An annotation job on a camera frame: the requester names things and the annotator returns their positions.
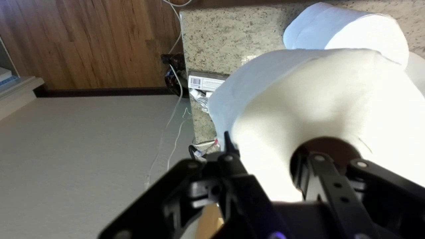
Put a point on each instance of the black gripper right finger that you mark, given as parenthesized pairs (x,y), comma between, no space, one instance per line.
(366,200)

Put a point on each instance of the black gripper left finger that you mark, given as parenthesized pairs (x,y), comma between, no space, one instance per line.
(212,194)

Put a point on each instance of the white tissue roll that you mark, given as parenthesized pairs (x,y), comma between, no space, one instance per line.
(353,29)
(336,98)

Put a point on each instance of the crumpled clear wrapper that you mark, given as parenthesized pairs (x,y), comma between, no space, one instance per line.
(200,98)

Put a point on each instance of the white toothpaste box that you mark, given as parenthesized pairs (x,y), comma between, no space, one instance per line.
(203,82)

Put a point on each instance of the black trash bin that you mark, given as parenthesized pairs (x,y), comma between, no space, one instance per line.
(173,74)

